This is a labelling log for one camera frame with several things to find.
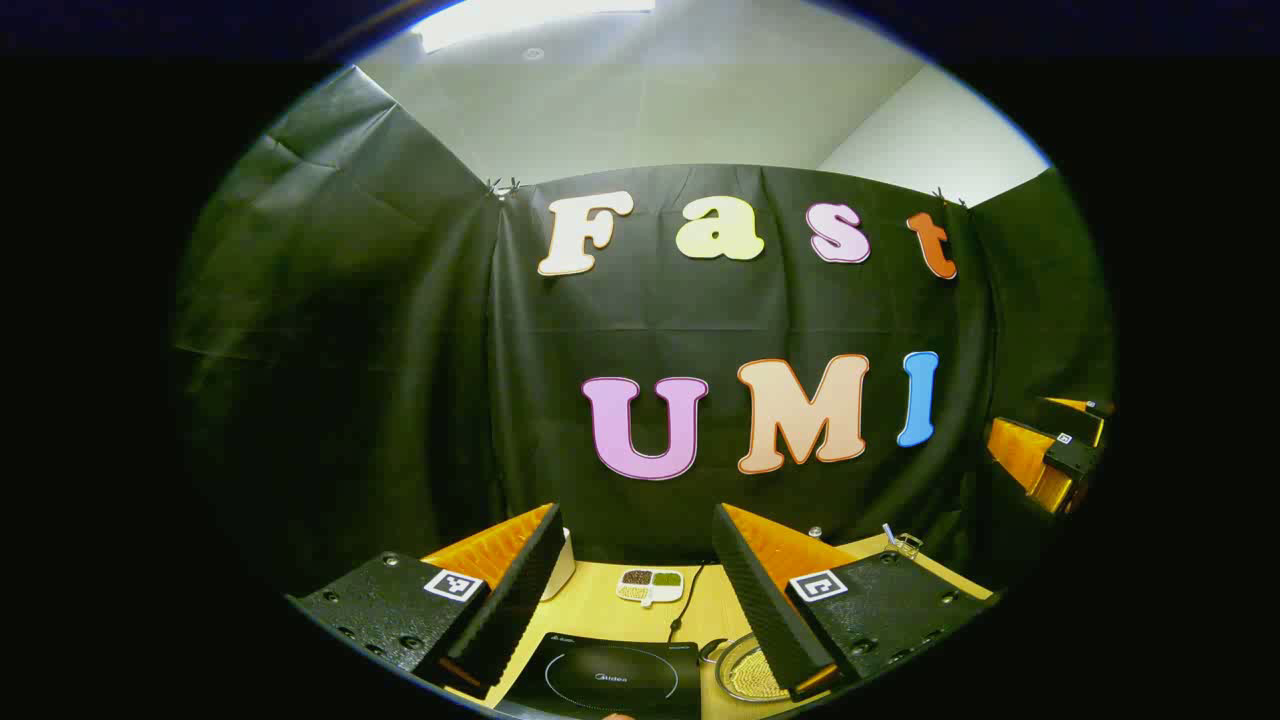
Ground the black induction cooktop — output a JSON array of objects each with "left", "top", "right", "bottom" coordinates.
[{"left": 497, "top": 630, "right": 703, "bottom": 720}]

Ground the black power cable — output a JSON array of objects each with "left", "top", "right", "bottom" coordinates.
[{"left": 668, "top": 562, "right": 706, "bottom": 643}]

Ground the white divided bean dish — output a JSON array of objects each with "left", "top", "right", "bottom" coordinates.
[{"left": 617, "top": 568, "right": 684, "bottom": 608}]

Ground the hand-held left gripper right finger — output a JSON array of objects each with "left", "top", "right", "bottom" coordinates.
[{"left": 712, "top": 503, "right": 993, "bottom": 701}]

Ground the stainless steel pot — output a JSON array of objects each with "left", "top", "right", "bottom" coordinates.
[{"left": 700, "top": 632, "right": 801, "bottom": 703}]

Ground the white toaster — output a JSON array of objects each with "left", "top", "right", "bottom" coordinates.
[{"left": 540, "top": 528, "right": 577, "bottom": 601}]

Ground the pile of yellow soybeans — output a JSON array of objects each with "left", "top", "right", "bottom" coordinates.
[{"left": 725, "top": 645, "right": 791, "bottom": 701}]

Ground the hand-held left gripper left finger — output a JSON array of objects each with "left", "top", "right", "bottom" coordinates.
[{"left": 285, "top": 502, "right": 567, "bottom": 701}]

